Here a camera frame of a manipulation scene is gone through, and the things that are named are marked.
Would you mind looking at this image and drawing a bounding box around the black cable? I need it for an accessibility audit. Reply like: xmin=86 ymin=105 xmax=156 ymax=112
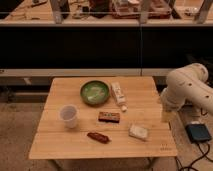
xmin=175 ymin=141 xmax=213 ymax=171

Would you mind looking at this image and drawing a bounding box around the red chili pepper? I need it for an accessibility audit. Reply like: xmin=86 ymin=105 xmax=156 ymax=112
xmin=87 ymin=132 xmax=110 ymax=144

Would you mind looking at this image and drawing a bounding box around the white wrapped packet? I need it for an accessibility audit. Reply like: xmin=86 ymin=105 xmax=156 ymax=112
xmin=129 ymin=124 xmax=148 ymax=141

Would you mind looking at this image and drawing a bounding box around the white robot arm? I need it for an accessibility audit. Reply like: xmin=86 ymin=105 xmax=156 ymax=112
xmin=160 ymin=63 xmax=213 ymax=122

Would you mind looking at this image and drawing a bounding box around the wooden table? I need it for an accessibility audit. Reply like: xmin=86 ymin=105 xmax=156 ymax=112
xmin=29 ymin=77 xmax=177 ymax=160

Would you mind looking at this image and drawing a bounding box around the green ceramic bowl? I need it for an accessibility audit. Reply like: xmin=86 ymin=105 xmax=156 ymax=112
xmin=80 ymin=80 xmax=110 ymax=106

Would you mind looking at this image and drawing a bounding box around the brown chocolate bar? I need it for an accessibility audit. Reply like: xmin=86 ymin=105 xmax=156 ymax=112
xmin=98 ymin=112 xmax=120 ymax=123

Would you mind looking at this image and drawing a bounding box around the long black bench shelf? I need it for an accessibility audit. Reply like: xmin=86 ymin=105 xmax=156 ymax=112
xmin=0 ymin=21 xmax=213 ymax=77

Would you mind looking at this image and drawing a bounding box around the black pedal box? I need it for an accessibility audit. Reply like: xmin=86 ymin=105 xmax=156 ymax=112
xmin=185 ymin=124 xmax=212 ymax=143

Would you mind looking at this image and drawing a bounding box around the white tube bottle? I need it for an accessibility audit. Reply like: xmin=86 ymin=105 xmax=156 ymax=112
xmin=111 ymin=82 xmax=127 ymax=112

